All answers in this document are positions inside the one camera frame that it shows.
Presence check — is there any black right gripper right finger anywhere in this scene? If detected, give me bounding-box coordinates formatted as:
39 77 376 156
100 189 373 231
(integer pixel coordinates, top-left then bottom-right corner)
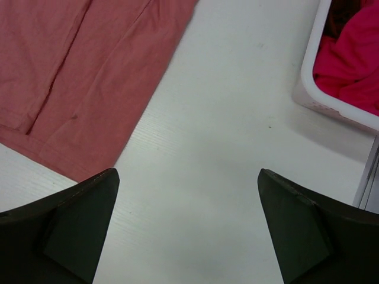
258 169 378 283

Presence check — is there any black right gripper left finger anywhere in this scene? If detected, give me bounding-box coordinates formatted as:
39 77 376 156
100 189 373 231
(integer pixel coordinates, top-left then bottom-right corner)
1 168 120 283

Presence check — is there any salmon pink t-shirt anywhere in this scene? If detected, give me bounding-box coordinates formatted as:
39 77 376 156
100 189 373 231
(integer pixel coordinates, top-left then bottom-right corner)
1 1 197 182

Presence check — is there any white plastic basket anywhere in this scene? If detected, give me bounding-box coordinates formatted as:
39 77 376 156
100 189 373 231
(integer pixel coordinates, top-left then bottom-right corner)
293 1 378 132

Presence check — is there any magenta crumpled t-shirt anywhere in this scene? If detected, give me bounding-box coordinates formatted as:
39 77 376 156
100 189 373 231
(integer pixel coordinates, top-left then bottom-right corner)
313 1 378 115

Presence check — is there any dark red garment in basket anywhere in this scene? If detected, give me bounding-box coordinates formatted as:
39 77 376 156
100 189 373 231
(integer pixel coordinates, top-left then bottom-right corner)
323 0 366 38

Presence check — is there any aluminium right table rail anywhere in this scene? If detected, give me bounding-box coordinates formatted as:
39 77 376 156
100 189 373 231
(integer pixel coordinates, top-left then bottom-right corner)
353 136 379 214

